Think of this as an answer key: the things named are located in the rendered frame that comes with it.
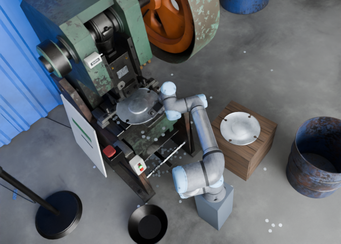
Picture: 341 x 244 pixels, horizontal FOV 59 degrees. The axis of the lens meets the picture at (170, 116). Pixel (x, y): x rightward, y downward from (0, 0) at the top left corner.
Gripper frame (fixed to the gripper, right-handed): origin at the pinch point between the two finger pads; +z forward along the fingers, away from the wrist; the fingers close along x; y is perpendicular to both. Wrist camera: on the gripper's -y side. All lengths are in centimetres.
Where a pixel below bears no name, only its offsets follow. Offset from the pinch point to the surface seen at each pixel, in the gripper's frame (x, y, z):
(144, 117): 3.0, -7.9, 2.8
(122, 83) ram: 24.2, -6.8, -11.5
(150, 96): 11.7, 6.7, 6.8
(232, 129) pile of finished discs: -44, 41, 28
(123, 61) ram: 30.5, -0.9, -22.6
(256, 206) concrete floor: -96, 17, 43
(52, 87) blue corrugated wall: 102, -22, 105
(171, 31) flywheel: 25.8, 32.9, -25.1
